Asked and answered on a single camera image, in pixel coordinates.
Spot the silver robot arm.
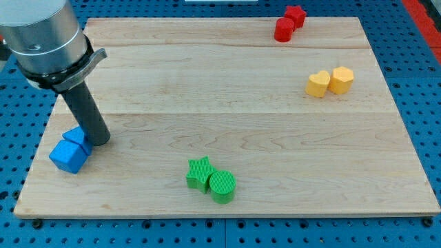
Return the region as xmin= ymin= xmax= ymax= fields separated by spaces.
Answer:
xmin=1 ymin=0 xmax=107 ymax=94

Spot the light wooden board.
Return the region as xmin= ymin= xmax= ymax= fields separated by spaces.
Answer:
xmin=14 ymin=17 xmax=440 ymax=219

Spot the green star block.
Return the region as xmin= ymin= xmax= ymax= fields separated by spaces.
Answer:
xmin=185 ymin=156 xmax=217 ymax=194

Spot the green cylinder block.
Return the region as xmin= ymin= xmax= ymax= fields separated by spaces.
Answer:
xmin=209 ymin=170 xmax=236 ymax=205

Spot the yellow heart block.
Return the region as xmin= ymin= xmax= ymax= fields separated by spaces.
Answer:
xmin=305 ymin=70 xmax=330 ymax=98

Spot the red cylinder block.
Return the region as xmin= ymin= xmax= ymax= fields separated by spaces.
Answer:
xmin=274 ymin=17 xmax=295 ymax=42

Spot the yellow hexagon block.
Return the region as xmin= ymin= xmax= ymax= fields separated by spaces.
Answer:
xmin=328 ymin=67 xmax=354 ymax=94

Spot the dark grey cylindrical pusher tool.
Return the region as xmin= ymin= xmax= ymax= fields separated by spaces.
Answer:
xmin=62 ymin=81 xmax=110 ymax=146

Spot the red star block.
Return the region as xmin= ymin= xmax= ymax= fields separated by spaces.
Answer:
xmin=284 ymin=6 xmax=307 ymax=29

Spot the blue triangular block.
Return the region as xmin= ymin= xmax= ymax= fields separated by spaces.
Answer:
xmin=62 ymin=126 xmax=92 ymax=156

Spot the blue cube block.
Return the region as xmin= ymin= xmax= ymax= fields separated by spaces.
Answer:
xmin=49 ymin=140 xmax=88 ymax=174

